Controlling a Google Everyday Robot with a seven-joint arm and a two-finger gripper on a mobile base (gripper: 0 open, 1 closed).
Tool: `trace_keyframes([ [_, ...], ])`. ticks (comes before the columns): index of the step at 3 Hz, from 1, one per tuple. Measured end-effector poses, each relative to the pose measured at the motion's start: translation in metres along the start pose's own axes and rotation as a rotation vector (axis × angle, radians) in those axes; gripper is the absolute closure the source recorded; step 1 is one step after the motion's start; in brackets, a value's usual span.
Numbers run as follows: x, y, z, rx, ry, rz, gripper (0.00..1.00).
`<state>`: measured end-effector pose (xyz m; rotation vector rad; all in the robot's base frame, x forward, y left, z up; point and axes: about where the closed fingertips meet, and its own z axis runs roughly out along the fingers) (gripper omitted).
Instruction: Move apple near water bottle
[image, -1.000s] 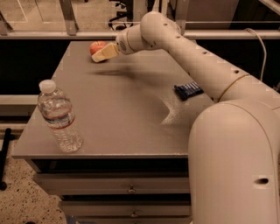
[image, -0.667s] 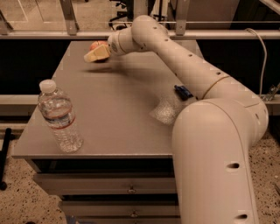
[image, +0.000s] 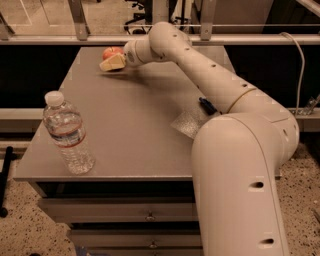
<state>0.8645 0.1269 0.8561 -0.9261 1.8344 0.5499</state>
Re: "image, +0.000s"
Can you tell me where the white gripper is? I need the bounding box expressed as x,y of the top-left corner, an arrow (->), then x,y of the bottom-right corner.
99,40 -> 150,71

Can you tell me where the red apple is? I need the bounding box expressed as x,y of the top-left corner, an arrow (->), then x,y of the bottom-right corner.
102,46 -> 123,60

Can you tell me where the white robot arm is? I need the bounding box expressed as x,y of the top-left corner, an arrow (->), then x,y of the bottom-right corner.
100,22 -> 299,256

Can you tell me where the clear plastic water bottle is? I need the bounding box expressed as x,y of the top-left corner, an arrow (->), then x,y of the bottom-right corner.
43,91 -> 95,175

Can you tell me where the black office chair base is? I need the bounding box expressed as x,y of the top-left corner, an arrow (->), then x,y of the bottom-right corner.
123,0 -> 190,35

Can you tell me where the blue snack bar wrapper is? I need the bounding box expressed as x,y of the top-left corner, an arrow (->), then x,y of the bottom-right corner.
199,97 -> 217,115

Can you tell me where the grey drawer cabinet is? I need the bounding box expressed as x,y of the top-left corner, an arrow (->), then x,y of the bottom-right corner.
15,48 -> 218,256

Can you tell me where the top grey drawer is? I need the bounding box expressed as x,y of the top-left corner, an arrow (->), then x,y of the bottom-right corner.
38,197 -> 198,223

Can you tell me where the grey drawer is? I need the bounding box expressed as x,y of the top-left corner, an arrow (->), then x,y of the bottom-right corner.
68,230 -> 202,249
38,197 -> 198,223

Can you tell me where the black stand leg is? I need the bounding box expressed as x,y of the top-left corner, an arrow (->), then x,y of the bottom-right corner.
0,146 -> 14,218

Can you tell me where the metal railing frame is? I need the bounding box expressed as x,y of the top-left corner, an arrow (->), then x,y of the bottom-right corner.
0,0 -> 320,45

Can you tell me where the white cable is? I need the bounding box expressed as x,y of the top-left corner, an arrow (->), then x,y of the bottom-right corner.
279,31 -> 306,116

